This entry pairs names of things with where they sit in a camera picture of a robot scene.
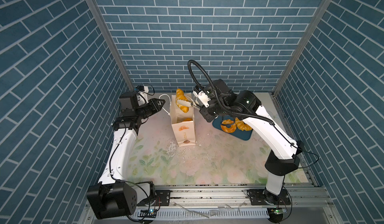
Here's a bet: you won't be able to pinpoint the long croissant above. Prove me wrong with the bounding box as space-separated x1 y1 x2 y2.
176 89 191 113

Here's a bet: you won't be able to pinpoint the silver metal tongs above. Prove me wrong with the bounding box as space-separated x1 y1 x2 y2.
177 100 201 110

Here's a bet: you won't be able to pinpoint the white printed paper bag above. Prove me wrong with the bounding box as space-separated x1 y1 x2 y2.
159 94 196 147

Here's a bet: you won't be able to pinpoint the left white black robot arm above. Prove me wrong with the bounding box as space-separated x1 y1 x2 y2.
86 91 166 220

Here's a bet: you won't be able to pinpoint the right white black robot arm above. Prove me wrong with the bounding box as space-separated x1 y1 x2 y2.
193 79 302 205

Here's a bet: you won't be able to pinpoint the dark blue tray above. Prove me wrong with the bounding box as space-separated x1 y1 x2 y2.
213 116 253 141

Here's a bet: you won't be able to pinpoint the black corrugated cable hose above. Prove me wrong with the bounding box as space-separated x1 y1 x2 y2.
187 60 275 126

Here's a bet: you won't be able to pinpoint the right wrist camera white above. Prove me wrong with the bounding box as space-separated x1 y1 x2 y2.
193 86 211 108

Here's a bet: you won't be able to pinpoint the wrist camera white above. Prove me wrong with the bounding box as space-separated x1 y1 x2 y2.
193 86 211 108
136 85 149 105

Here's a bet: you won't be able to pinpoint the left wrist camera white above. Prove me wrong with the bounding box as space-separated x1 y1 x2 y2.
136 85 149 105

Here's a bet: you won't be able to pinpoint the ring donut bread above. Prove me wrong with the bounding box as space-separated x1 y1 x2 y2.
220 119 237 134

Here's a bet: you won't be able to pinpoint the left aluminium corner post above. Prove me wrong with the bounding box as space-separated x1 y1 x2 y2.
85 0 135 91

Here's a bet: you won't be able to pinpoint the aluminium corner post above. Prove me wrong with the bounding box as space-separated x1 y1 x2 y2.
85 0 135 91
272 0 332 99

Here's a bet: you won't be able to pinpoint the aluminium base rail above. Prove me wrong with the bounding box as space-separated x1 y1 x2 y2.
80 184 342 224

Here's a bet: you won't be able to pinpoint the right aluminium corner post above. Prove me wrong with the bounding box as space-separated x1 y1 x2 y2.
272 0 332 99

